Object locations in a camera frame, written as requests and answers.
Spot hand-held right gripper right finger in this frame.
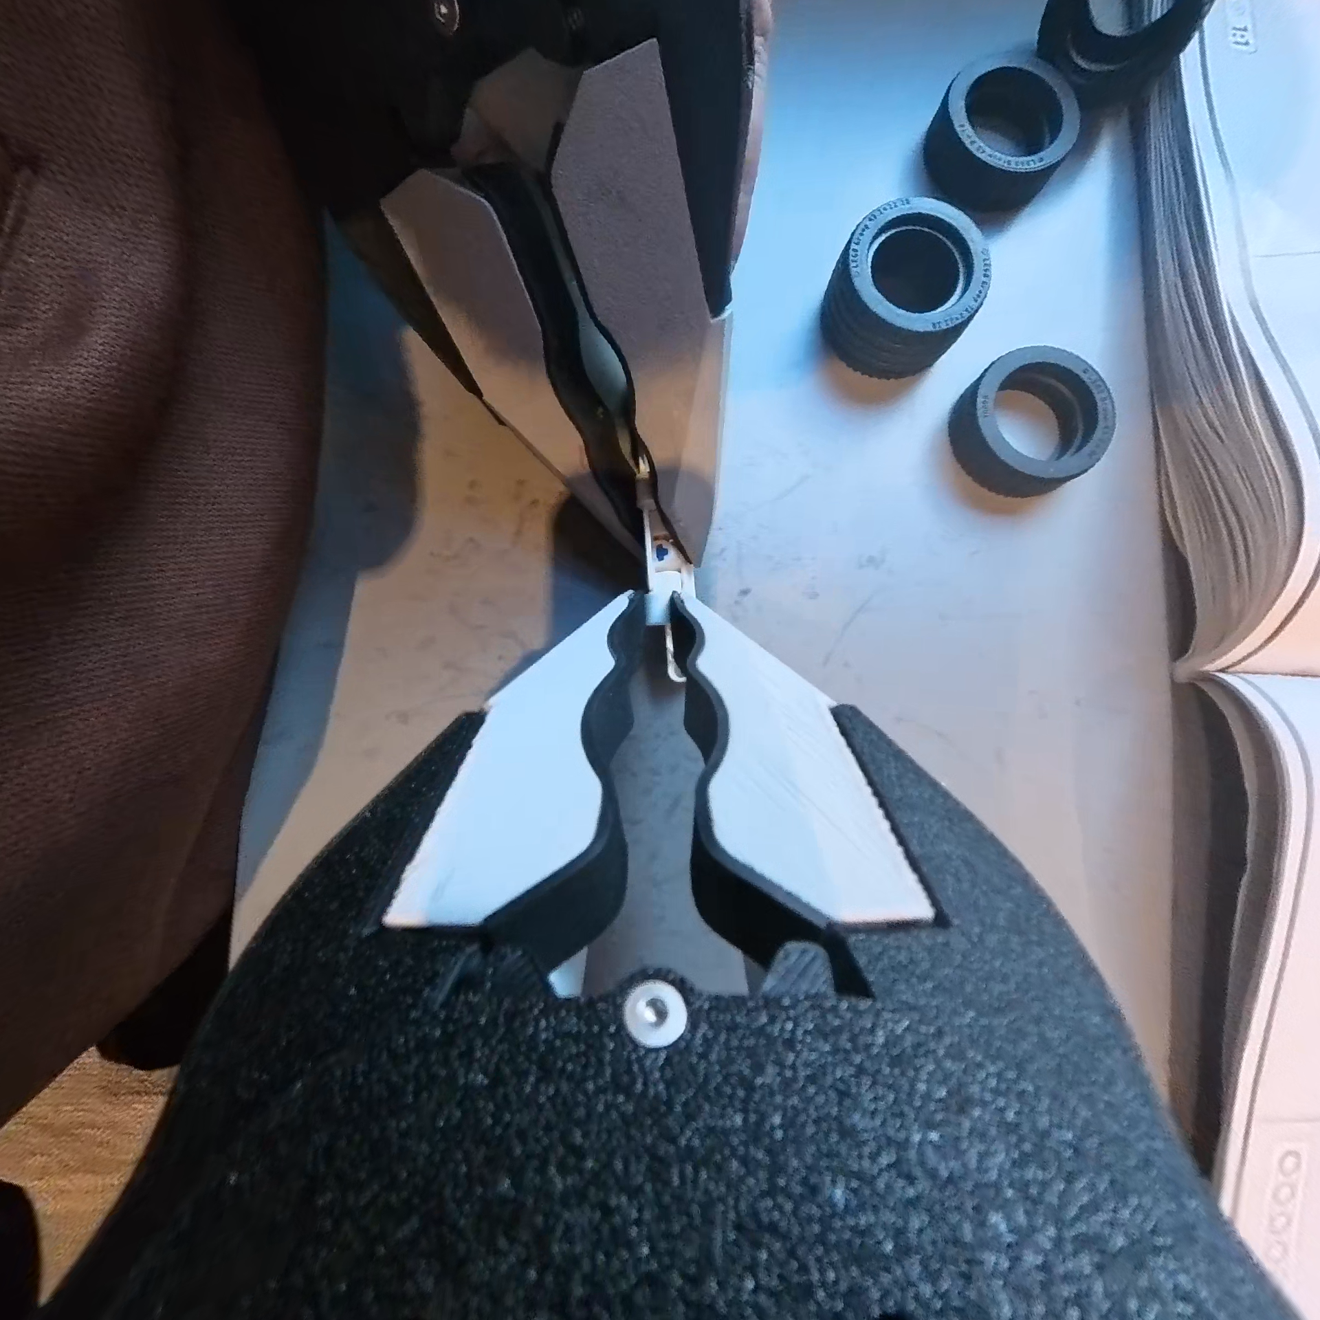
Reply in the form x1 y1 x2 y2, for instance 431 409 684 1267
668 596 935 997

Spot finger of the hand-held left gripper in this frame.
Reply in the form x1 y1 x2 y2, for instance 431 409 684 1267
382 170 646 559
547 42 735 570

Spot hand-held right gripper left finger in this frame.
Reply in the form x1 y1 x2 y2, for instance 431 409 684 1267
382 595 646 997

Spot long white brick beam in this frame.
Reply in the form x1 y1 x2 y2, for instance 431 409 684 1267
633 496 687 683

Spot grey desk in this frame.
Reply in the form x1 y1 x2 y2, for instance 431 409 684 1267
231 0 1218 1167

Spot wide black rubber tire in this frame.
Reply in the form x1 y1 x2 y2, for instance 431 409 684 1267
1036 0 1218 89
822 197 992 378

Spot narrow black rubber tire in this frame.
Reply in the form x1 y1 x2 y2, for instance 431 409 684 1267
949 346 1117 500
922 53 1081 213

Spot person's torso in brown shirt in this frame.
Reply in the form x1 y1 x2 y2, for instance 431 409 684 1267
0 0 332 1116

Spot open instruction booklet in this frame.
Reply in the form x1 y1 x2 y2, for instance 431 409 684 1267
1128 0 1320 1270

